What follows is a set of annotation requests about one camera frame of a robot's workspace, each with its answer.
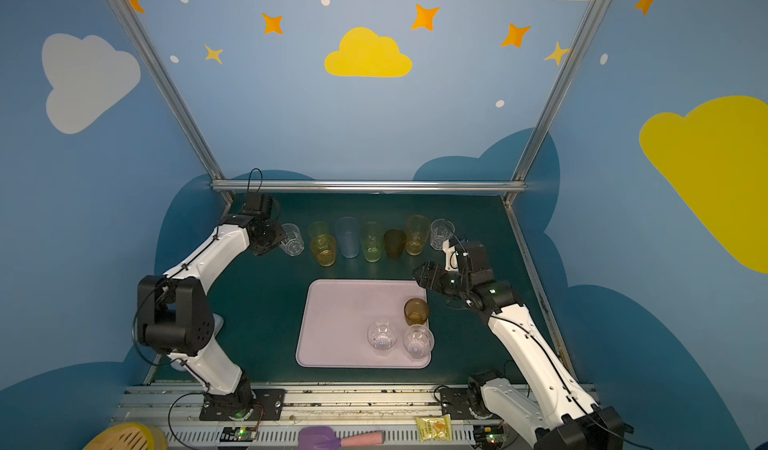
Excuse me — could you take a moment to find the clear faceted glass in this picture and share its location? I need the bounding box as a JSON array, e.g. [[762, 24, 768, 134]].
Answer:
[[280, 223, 305, 257], [367, 319, 398, 355], [403, 325, 435, 360], [430, 219, 455, 251]]

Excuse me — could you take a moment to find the amber dimpled glass front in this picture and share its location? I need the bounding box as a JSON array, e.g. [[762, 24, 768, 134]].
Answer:
[[403, 298, 430, 326]]

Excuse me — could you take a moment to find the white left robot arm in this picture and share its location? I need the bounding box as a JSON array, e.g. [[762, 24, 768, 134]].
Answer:
[[132, 214, 286, 421]]

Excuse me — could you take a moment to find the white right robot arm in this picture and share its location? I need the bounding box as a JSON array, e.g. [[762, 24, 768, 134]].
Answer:
[[413, 262, 627, 449]]

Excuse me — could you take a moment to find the pink plastic tray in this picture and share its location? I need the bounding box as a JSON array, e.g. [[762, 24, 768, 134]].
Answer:
[[296, 279, 431, 370]]

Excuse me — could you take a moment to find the dark amber dimpled glass back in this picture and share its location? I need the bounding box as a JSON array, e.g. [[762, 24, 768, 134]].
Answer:
[[383, 228, 407, 259]]

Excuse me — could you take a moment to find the tall yellow plastic glass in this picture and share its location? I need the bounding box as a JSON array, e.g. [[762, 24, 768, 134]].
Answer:
[[405, 215, 431, 256]]

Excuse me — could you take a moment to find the tall yellow-green glass behind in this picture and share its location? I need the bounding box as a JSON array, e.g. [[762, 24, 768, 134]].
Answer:
[[307, 221, 330, 240]]

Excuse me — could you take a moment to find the short yellow glass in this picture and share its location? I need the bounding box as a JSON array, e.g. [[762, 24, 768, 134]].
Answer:
[[310, 234, 336, 268]]

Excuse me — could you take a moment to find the tall green plastic glass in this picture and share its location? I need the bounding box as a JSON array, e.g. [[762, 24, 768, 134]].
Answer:
[[360, 221, 384, 263]]

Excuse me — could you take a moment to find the tall blue plastic glass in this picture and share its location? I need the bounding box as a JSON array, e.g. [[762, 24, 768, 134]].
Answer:
[[334, 217, 360, 259]]

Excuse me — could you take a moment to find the yellow snack packet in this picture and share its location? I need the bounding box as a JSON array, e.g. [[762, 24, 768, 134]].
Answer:
[[415, 415, 453, 443]]

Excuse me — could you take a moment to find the purple pink spatula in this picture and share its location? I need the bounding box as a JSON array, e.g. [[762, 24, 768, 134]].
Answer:
[[298, 426, 384, 450]]

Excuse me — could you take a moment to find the yellow woven basket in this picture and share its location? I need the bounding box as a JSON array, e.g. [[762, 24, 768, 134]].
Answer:
[[84, 422, 168, 450]]

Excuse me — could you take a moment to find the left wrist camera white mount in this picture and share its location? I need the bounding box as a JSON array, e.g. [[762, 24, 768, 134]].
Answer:
[[240, 193, 274, 219]]

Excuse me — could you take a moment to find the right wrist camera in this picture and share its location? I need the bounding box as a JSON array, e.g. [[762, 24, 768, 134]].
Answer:
[[442, 238, 490, 274]]

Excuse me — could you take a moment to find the aluminium frame back rail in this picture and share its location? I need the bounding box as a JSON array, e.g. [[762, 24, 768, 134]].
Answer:
[[211, 180, 526, 195]]

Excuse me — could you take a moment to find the aluminium frame left post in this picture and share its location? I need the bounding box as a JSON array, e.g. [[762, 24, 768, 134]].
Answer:
[[106, 0, 225, 181]]

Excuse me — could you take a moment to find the aluminium frame post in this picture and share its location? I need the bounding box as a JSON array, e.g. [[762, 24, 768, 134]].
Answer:
[[106, 0, 225, 181], [504, 0, 612, 210]]

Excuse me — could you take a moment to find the aluminium frame right post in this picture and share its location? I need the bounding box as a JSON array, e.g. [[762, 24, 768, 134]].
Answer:
[[504, 0, 612, 210]]

